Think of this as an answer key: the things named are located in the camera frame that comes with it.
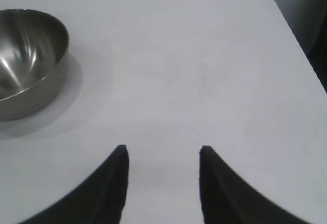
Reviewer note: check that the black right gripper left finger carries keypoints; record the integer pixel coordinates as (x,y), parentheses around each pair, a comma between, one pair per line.
(97,196)

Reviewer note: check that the stainless steel mixing bowl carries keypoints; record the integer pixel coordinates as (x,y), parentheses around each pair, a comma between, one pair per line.
(28,65)

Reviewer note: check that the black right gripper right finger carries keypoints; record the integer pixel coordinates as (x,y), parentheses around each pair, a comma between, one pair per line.
(230,198)

